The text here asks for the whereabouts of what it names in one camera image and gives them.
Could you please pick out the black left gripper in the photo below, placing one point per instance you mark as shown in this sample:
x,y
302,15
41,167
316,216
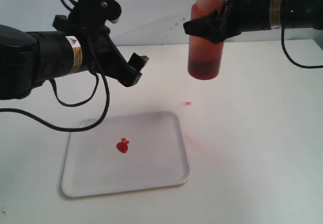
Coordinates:
x,y
110,59

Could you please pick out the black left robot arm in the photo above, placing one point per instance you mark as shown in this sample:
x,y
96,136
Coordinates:
x,y
28,59

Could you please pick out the red ketchup blob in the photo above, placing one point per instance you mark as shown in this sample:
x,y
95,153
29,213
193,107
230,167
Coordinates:
x,y
122,146

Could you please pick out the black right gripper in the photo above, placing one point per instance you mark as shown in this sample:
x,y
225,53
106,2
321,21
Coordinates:
x,y
239,16

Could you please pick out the white rectangular tray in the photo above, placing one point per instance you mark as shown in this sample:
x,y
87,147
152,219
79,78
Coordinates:
x,y
156,156

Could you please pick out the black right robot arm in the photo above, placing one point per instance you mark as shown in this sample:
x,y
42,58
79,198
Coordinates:
x,y
290,14

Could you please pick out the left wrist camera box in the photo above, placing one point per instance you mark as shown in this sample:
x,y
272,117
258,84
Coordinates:
x,y
93,14

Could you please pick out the ketchup squeeze bottle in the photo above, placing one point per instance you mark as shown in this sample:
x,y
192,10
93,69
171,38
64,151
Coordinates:
x,y
204,56

